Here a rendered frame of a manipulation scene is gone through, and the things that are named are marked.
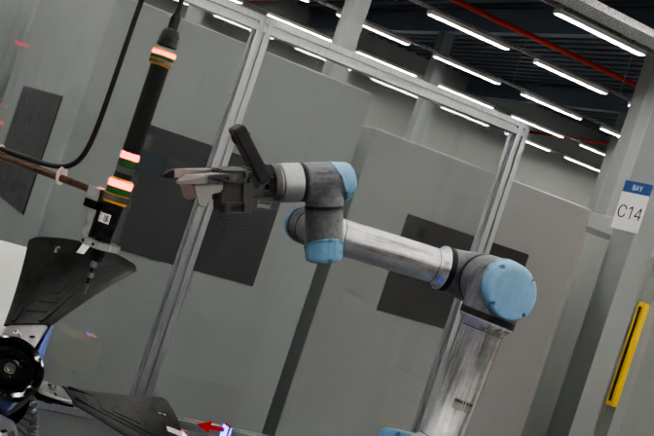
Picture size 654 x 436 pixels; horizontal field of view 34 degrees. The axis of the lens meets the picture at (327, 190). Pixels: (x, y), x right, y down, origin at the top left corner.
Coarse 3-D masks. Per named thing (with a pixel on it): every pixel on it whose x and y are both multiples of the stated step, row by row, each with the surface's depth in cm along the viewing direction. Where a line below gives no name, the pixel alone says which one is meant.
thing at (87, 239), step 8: (88, 192) 190; (96, 192) 189; (104, 192) 190; (88, 200) 189; (96, 200) 189; (96, 208) 188; (88, 216) 189; (96, 216) 189; (88, 224) 189; (88, 232) 189; (88, 240) 186; (96, 240) 187; (96, 248) 186; (104, 248) 186; (112, 248) 187; (120, 248) 189
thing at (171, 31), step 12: (168, 24) 189; (168, 36) 187; (168, 48) 191; (108, 204) 187; (108, 216) 187; (120, 216) 189; (96, 228) 188; (108, 228) 187; (108, 240) 188; (96, 252) 188
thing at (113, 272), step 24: (48, 240) 210; (72, 240) 210; (24, 264) 206; (48, 264) 205; (72, 264) 204; (120, 264) 206; (24, 288) 201; (48, 288) 199; (72, 288) 199; (96, 288) 199; (24, 312) 195; (48, 312) 193
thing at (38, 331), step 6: (6, 330) 193; (12, 330) 193; (18, 330) 192; (24, 330) 192; (30, 330) 191; (36, 330) 191; (42, 330) 190; (24, 336) 190; (36, 336) 190; (30, 342) 189; (36, 342) 188
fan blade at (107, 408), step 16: (80, 400) 187; (96, 400) 193; (112, 400) 197; (128, 400) 201; (144, 400) 204; (160, 400) 206; (96, 416) 186; (112, 416) 189; (128, 416) 193; (144, 416) 197; (160, 416) 200; (128, 432) 188; (144, 432) 191; (160, 432) 195
